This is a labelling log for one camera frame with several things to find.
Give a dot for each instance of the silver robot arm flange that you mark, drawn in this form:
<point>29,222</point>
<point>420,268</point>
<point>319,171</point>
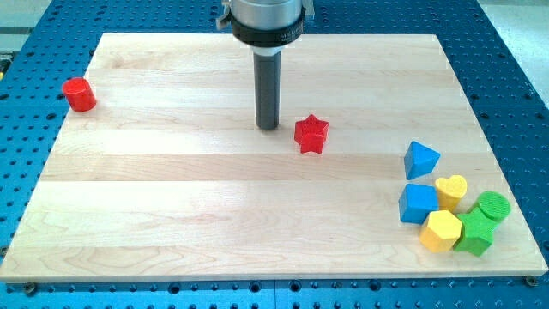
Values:
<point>265,26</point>

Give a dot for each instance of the blue triangle block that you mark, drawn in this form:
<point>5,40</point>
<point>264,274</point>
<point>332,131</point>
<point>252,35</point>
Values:
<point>419,160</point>

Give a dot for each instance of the yellow heart block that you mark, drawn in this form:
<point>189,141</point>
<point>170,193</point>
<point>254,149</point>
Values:
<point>450,191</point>

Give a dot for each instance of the red star block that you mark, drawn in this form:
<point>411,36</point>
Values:
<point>311,134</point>

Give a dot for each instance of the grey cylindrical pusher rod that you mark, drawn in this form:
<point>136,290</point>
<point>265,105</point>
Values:
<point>267,78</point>

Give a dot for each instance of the light wooden board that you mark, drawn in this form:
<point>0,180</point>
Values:
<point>169,179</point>

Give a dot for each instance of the blue cube block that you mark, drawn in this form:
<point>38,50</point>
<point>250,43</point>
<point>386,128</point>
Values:
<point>417,202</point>

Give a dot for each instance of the yellow hexagon block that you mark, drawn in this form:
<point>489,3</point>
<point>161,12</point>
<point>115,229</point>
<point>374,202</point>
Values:
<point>440,231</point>

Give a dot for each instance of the red cylinder block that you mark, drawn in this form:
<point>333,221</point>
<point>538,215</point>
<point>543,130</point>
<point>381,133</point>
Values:
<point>79,94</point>

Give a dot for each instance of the green star block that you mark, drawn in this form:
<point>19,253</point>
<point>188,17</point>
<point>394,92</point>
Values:
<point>477,232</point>

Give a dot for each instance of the green cylinder block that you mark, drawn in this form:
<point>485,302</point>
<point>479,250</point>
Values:
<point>492,205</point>

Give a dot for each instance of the board clamp screw left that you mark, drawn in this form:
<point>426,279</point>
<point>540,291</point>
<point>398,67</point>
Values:
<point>29,288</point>

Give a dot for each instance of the board clamp screw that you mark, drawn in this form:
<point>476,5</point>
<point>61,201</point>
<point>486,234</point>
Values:
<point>531,281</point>
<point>29,288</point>

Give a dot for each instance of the board clamp screw right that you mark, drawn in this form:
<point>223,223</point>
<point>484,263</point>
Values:
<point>531,281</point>

